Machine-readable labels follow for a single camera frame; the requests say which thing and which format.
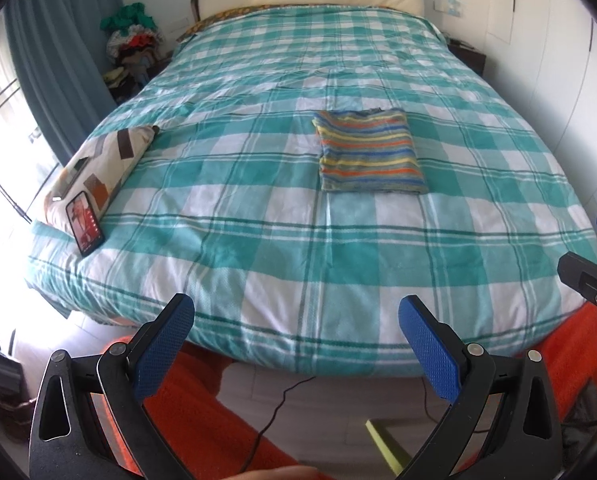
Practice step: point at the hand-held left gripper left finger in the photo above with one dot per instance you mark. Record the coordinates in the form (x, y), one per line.
(163, 347)

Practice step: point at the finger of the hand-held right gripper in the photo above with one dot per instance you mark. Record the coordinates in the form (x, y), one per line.
(585, 272)

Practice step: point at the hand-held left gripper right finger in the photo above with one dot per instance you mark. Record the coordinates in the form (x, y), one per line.
(428, 350)

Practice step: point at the striped knit sweater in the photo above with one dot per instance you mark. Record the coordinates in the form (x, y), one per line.
(368, 155)

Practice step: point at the pile of mixed clothes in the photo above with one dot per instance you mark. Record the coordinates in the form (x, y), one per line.
(133, 45)

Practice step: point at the orange fleece cloth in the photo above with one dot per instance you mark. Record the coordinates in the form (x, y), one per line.
(188, 410)

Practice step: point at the yellow-green object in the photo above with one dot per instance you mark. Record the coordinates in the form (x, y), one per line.
(386, 442)

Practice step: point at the black smartphone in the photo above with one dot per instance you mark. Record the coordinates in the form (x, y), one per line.
(84, 222)

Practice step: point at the teal plaid blanket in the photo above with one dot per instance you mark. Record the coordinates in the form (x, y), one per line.
(278, 235)

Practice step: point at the white wardrobe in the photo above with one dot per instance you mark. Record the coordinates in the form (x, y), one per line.
(553, 60)

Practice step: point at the patterned cream pillow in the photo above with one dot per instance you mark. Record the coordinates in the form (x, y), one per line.
(108, 160)

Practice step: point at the dark nightstand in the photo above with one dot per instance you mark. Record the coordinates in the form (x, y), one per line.
(471, 57)

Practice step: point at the window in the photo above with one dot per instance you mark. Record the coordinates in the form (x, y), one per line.
(8, 160)

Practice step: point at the blue-grey curtain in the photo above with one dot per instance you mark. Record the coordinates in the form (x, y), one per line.
(53, 35)

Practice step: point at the yellow patterned sheet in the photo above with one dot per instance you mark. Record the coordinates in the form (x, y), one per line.
(213, 20)

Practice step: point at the white wall socket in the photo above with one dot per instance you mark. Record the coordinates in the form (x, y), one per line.
(448, 6)

